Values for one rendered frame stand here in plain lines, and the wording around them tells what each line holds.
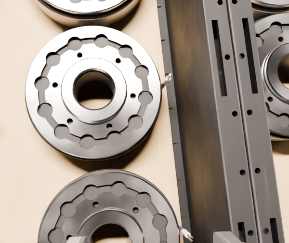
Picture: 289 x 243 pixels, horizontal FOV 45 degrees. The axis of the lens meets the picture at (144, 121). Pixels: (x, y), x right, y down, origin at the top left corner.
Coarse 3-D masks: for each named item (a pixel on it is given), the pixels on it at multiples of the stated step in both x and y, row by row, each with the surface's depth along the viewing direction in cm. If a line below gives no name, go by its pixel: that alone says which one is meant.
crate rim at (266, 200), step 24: (240, 0) 20; (240, 24) 20; (240, 48) 20; (240, 72) 20; (240, 96) 20; (264, 120) 20; (264, 144) 20; (264, 168) 19; (264, 192) 19; (264, 216) 19; (264, 240) 19
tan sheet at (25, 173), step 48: (0, 0) 29; (144, 0) 30; (0, 48) 29; (144, 48) 30; (0, 96) 28; (96, 96) 29; (0, 144) 28; (48, 144) 28; (144, 144) 29; (0, 192) 27; (48, 192) 28; (0, 240) 27; (96, 240) 28
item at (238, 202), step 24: (216, 0) 20; (216, 24) 20; (216, 48) 21; (216, 72) 20; (216, 96) 20; (216, 120) 20; (240, 120) 20; (240, 144) 19; (240, 168) 19; (240, 192) 19; (240, 216) 19; (240, 240) 20
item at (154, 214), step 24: (72, 192) 25; (96, 192) 25; (120, 192) 25; (144, 192) 26; (48, 216) 24; (72, 216) 25; (144, 216) 25; (168, 216) 25; (48, 240) 24; (144, 240) 25; (168, 240) 25
